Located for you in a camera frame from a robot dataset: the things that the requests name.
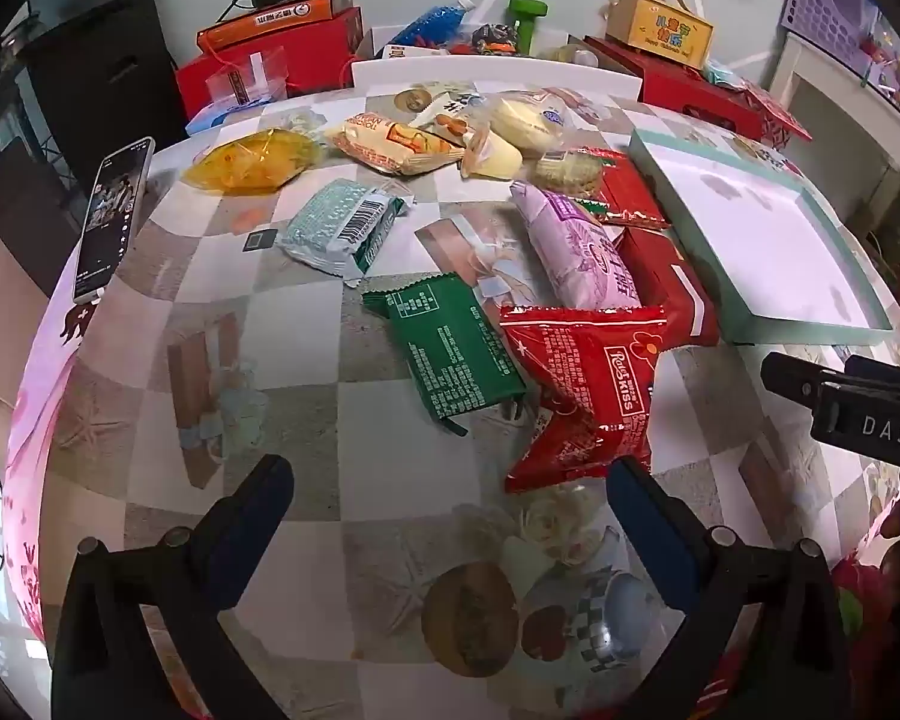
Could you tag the clear tape roll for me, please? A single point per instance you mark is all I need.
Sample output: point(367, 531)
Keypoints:
point(577, 56)

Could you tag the black cabinet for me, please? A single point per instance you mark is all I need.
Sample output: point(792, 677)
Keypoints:
point(120, 67)

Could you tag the long red patterned snack packet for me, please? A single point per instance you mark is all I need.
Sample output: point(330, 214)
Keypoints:
point(667, 285)

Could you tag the white smartphone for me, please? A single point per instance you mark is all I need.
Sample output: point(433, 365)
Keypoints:
point(109, 217)

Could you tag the orange and white snack packet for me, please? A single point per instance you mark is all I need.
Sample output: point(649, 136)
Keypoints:
point(390, 142)

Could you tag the orange carton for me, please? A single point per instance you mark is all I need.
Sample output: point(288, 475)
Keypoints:
point(270, 21)

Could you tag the white tray with teal rim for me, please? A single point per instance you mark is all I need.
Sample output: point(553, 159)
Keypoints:
point(757, 225)

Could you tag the white box with yellow print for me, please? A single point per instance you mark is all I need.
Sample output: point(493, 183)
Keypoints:
point(412, 52)

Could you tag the pile of colourful toys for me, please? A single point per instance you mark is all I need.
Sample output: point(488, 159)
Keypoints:
point(495, 37)

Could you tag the yellow snack packet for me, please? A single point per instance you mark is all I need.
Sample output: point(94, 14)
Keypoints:
point(251, 161)

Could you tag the pink snack packet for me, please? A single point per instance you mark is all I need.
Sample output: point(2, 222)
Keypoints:
point(577, 255)

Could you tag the white cardboard box with toys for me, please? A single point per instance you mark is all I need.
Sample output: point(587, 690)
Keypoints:
point(495, 79)

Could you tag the white shelf unit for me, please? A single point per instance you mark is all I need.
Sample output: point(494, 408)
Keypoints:
point(795, 67)

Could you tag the light blue tissue pack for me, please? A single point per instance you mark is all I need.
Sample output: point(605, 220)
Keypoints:
point(720, 75)

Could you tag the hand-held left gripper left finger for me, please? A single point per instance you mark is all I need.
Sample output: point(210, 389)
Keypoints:
point(261, 514)

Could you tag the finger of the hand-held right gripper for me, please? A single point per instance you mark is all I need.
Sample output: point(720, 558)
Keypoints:
point(870, 420)

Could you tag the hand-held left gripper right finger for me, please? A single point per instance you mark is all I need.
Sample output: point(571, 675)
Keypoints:
point(645, 532)

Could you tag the pale yellow cake packet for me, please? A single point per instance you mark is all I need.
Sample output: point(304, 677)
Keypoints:
point(495, 154)

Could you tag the teal and white snack packet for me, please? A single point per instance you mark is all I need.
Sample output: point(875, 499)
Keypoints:
point(337, 225)

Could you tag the pile of colourful small items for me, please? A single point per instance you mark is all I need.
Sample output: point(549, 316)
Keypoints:
point(892, 52)

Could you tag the red snack packet green trim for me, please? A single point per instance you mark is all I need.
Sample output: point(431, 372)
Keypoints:
point(630, 191)

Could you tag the red gift box with slot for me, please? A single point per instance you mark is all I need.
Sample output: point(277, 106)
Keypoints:
point(682, 94)

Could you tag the blue and white pack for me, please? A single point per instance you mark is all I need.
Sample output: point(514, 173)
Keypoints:
point(214, 118)

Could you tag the red patterned paper bag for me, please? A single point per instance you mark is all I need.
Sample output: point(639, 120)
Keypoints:
point(776, 116)

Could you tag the green dumbbell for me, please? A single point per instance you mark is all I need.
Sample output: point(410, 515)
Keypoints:
point(525, 22)

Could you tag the red flower print snack packet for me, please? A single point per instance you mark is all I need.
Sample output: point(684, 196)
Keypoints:
point(585, 390)

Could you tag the bread roll packets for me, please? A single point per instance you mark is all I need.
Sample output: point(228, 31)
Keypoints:
point(529, 120)

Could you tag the clear plastic bag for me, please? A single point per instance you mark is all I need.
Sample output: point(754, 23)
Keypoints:
point(244, 79)

